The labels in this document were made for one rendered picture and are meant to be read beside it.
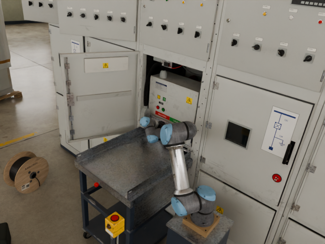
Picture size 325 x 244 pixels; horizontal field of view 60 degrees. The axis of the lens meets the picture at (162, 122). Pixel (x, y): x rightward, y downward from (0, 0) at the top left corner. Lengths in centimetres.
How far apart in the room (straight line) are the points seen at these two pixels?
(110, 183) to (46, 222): 115
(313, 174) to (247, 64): 74
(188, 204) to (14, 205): 205
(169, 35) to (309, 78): 97
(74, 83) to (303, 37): 159
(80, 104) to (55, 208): 120
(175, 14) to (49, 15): 142
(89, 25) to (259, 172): 169
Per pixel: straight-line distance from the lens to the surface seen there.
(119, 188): 195
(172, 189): 226
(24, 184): 323
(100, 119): 246
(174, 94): 223
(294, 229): 211
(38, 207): 315
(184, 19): 200
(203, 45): 192
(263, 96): 179
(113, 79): 235
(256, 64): 177
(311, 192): 193
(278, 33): 171
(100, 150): 231
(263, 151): 191
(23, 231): 298
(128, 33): 234
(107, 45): 261
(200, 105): 205
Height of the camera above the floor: 212
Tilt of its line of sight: 27 degrees down
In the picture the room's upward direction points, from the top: 5 degrees clockwise
